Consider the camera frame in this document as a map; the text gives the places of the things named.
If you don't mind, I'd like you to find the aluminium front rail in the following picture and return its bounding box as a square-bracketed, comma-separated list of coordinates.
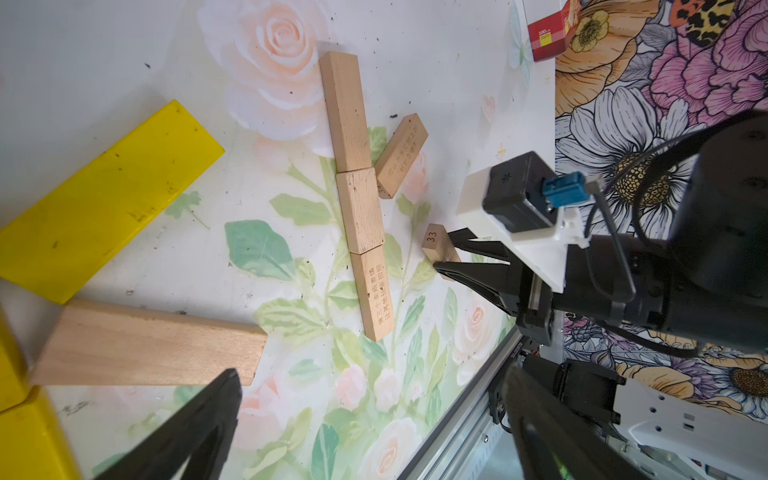
[399, 328, 523, 479]

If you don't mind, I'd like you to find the wooden block diagonal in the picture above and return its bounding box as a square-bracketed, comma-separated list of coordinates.
[351, 245, 395, 342]

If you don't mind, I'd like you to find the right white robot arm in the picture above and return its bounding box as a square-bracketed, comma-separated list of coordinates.
[435, 110, 767, 479]

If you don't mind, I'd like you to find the yellow short block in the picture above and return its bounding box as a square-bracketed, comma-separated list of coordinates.
[0, 311, 30, 412]
[1, 387, 82, 480]

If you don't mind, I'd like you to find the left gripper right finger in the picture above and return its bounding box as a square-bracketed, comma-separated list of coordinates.
[503, 366, 646, 480]

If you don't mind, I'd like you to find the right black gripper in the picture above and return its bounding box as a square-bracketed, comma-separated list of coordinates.
[433, 228, 554, 347]

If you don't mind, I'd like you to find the wooden block top edge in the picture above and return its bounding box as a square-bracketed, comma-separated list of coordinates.
[319, 51, 372, 172]

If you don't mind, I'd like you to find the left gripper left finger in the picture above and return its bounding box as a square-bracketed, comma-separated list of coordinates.
[98, 368, 242, 479]

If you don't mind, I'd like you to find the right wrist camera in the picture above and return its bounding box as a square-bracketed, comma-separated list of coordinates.
[455, 150, 601, 294]

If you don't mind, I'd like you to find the red white snack box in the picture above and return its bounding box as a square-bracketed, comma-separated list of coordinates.
[523, 0, 581, 62]

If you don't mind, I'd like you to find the yellow long block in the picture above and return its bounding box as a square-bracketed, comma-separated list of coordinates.
[1, 100, 225, 304]

